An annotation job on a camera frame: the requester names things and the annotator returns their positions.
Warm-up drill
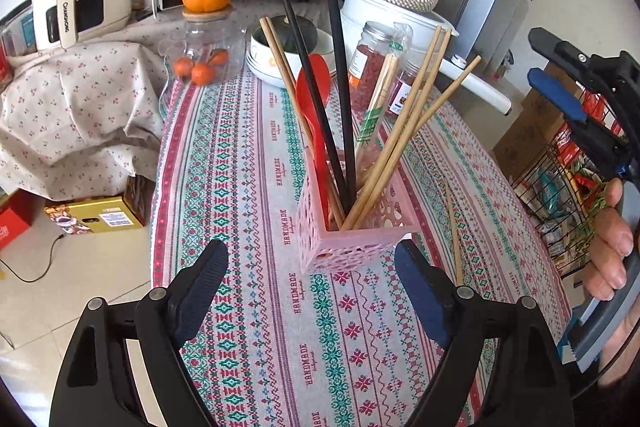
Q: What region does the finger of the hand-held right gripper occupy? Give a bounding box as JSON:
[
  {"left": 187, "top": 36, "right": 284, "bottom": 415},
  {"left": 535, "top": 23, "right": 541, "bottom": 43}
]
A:
[
  {"left": 528, "top": 67, "right": 629, "bottom": 164},
  {"left": 528, "top": 27, "right": 627, "bottom": 76}
]

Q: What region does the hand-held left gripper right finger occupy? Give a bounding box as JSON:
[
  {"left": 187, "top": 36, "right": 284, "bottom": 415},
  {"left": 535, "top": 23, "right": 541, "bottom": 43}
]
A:
[{"left": 394, "top": 238, "right": 576, "bottom": 427}]

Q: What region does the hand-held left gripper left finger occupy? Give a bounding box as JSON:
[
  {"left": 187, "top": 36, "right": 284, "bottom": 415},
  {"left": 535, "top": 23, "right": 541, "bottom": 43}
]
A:
[{"left": 49, "top": 238, "right": 231, "bottom": 427}]

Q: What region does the bamboo chopstick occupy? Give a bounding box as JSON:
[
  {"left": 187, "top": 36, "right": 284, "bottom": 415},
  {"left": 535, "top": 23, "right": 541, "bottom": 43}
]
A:
[
  {"left": 350, "top": 29, "right": 457, "bottom": 230},
  {"left": 265, "top": 17, "right": 346, "bottom": 228},
  {"left": 342, "top": 25, "right": 445, "bottom": 230},
  {"left": 357, "top": 54, "right": 483, "bottom": 210},
  {"left": 258, "top": 19, "right": 346, "bottom": 230},
  {"left": 367, "top": 88, "right": 426, "bottom": 190},
  {"left": 444, "top": 187, "right": 465, "bottom": 287}
]

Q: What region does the pink perforated utensil basket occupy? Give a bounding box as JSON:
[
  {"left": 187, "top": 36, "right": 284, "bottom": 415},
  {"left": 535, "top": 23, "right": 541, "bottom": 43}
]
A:
[{"left": 295, "top": 157, "right": 413, "bottom": 275}]

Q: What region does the disposable chopsticks pair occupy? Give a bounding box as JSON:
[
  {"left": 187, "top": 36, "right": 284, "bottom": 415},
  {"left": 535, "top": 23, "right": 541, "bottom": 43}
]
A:
[{"left": 354, "top": 22, "right": 415, "bottom": 158}]

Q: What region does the black chopstick with gold band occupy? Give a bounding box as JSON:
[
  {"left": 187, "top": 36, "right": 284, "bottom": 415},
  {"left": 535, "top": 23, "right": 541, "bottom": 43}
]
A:
[
  {"left": 274, "top": 0, "right": 351, "bottom": 212},
  {"left": 320, "top": 0, "right": 358, "bottom": 208}
]

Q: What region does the red plastic spoon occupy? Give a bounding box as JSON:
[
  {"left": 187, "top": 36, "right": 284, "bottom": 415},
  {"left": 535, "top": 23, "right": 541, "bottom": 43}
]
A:
[{"left": 294, "top": 53, "right": 333, "bottom": 218}]

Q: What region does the person's right hand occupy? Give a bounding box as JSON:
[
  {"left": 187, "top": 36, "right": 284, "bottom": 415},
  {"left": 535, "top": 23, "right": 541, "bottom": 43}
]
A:
[{"left": 582, "top": 179, "right": 636, "bottom": 303}]

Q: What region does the brown cardboard box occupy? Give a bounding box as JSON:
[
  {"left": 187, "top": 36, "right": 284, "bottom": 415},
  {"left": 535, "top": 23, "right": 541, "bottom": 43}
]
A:
[{"left": 492, "top": 62, "right": 586, "bottom": 180}]

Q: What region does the pile of snack packets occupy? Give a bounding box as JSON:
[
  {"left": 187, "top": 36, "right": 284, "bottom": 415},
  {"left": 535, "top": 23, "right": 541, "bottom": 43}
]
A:
[{"left": 530, "top": 92, "right": 626, "bottom": 258}]

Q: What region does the patterned embroidered tablecloth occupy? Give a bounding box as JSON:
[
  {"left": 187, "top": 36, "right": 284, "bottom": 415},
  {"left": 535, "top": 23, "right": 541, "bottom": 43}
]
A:
[{"left": 150, "top": 0, "right": 573, "bottom": 427}]

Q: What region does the yellow printed carton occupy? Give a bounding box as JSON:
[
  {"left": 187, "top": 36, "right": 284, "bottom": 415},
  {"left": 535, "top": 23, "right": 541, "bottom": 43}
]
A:
[{"left": 44, "top": 196, "right": 151, "bottom": 235}]

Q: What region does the jar of red berries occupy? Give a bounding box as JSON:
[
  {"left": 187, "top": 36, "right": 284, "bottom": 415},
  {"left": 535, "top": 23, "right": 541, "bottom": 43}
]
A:
[
  {"left": 348, "top": 21, "right": 396, "bottom": 88},
  {"left": 387, "top": 57, "right": 426, "bottom": 115}
]

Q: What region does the white cooking pot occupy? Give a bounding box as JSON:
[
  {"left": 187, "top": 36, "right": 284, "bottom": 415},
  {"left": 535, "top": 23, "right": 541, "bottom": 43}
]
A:
[{"left": 341, "top": 0, "right": 458, "bottom": 68}]

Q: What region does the red box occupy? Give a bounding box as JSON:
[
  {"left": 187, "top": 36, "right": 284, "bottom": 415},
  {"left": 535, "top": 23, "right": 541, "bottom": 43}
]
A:
[{"left": 0, "top": 192, "right": 38, "bottom": 250}]

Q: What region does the floral cover cloth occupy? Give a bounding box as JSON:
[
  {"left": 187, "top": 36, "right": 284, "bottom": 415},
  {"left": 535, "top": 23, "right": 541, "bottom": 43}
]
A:
[{"left": 0, "top": 0, "right": 251, "bottom": 198}]

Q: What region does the white bowl with green print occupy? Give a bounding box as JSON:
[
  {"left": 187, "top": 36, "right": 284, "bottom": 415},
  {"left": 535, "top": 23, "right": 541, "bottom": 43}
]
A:
[{"left": 245, "top": 18, "right": 335, "bottom": 88}]

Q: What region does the glass jar with wooden lid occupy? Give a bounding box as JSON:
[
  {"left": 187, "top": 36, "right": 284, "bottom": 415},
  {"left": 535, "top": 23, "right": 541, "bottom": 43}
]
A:
[{"left": 160, "top": 4, "right": 247, "bottom": 88}]

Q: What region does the dark green squash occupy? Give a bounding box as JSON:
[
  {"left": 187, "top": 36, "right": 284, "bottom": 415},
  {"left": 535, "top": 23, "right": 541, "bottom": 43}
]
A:
[{"left": 252, "top": 18, "right": 317, "bottom": 52}]

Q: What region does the white plastic handle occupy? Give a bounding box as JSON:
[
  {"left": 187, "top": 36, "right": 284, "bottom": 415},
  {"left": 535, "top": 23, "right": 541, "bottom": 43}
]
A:
[{"left": 445, "top": 56, "right": 515, "bottom": 116}]

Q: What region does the black wire basket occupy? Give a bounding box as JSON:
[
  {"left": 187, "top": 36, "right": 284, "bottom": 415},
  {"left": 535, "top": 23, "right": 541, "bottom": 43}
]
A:
[{"left": 510, "top": 97, "right": 631, "bottom": 280}]

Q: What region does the black power cable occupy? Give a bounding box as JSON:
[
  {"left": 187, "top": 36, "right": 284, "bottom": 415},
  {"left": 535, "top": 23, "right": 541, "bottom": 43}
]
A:
[{"left": 0, "top": 232, "right": 68, "bottom": 283}]

